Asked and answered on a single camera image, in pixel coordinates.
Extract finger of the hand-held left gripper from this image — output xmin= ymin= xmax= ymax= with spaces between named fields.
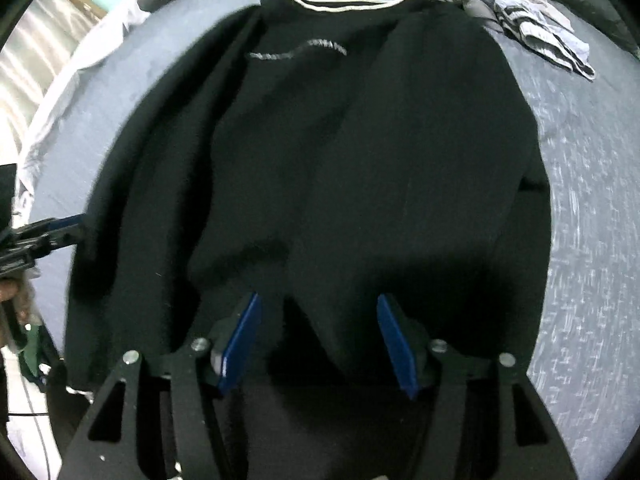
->
xmin=22 ymin=213 xmax=89 ymax=241
xmin=29 ymin=227 xmax=89 ymax=261

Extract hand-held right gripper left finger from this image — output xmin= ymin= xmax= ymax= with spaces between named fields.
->
xmin=60 ymin=291 xmax=263 ymax=480

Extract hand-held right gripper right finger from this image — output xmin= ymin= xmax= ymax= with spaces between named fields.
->
xmin=376 ymin=292 xmax=578 ymax=480

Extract black sweater with white trim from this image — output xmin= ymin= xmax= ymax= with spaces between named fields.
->
xmin=62 ymin=0 xmax=554 ymax=411

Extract person's left hand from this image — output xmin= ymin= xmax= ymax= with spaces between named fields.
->
xmin=0 ymin=279 xmax=37 ymax=348

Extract green cloth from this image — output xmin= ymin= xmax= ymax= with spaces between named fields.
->
xmin=19 ymin=324 xmax=63 ymax=393

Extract light grey sheet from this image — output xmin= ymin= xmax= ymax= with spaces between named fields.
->
xmin=15 ymin=0 xmax=151 ymax=213

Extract beige curtain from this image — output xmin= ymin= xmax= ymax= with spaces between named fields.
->
xmin=0 ymin=0 xmax=109 ymax=162

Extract bed with blue-grey sheet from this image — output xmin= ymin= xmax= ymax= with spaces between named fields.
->
xmin=20 ymin=0 xmax=640 ymax=480

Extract blue plaid shorts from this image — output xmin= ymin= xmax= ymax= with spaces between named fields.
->
xmin=435 ymin=0 xmax=599 ymax=82

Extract black cable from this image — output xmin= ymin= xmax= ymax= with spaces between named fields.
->
xmin=7 ymin=407 xmax=53 ymax=480

